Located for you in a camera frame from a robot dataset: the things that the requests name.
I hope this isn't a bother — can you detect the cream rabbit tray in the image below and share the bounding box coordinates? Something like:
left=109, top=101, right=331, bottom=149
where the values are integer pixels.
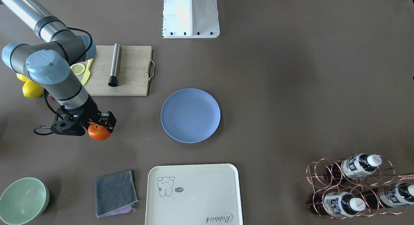
left=145, top=163, right=244, bottom=225

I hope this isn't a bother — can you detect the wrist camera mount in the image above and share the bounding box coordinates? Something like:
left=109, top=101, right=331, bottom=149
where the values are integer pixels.
left=33, top=104, right=86, bottom=136

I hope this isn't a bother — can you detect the dark drink bottle one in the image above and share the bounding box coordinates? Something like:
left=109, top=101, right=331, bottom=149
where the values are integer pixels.
left=323, top=153, right=382, bottom=183

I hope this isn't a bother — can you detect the dark drink bottle three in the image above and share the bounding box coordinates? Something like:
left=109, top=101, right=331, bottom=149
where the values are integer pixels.
left=362, top=181, right=414, bottom=209

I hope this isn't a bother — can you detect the grey folded cloth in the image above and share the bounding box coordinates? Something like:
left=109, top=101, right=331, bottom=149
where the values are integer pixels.
left=94, top=170, right=138, bottom=218

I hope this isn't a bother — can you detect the orange fruit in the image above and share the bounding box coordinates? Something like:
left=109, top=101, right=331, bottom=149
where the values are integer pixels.
left=88, top=123, right=111, bottom=141

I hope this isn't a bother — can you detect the green bowl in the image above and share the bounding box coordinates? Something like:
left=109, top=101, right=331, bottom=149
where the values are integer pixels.
left=0, top=177, right=50, bottom=225

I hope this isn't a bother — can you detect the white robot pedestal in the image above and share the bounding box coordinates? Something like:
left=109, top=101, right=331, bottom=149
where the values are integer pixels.
left=162, top=0, right=220, bottom=38

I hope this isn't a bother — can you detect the lemon slice lower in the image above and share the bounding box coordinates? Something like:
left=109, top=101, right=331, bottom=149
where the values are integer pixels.
left=70, top=63, right=86, bottom=76

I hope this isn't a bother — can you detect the copper wire bottle rack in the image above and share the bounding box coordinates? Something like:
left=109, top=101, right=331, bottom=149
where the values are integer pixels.
left=306, top=156, right=413, bottom=219

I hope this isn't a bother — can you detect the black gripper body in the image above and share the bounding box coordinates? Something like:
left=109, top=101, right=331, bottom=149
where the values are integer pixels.
left=76, top=96, right=101, bottom=125

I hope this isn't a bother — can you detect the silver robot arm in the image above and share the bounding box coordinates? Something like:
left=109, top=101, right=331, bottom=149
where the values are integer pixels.
left=1, top=0, right=116, bottom=136

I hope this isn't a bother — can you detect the dark drink bottle two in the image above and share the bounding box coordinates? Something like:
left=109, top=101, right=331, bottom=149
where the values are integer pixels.
left=307, top=192, right=366, bottom=219

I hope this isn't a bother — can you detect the steel muddler with black tip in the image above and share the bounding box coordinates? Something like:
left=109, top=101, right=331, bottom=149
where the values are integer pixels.
left=108, top=43, right=122, bottom=87

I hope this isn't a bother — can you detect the whole lemon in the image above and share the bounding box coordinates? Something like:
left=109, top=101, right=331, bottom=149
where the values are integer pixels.
left=22, top=80, right=43, bottom=98
left=16, top=73, right=30, bottom=82

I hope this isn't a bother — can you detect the whole lemon far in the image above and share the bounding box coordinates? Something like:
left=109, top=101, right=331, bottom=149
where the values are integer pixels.
left=16, top=73, right=30, bottom=82

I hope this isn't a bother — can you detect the whole lemon near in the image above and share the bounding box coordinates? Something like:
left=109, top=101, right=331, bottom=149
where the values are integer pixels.
left=22, top=80, right=43, bottom=98

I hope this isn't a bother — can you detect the wooden cutting board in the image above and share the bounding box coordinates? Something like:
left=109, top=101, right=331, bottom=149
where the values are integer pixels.
left=84, top=45, right=153, bottom=96

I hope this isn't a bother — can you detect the blue plate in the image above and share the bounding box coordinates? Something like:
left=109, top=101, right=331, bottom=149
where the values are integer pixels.
left=160, top=88, right=221, bottom=144

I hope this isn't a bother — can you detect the yellow plastic knife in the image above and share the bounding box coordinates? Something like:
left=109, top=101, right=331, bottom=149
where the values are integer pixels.
left=81, top=58, right=95, bottom=86

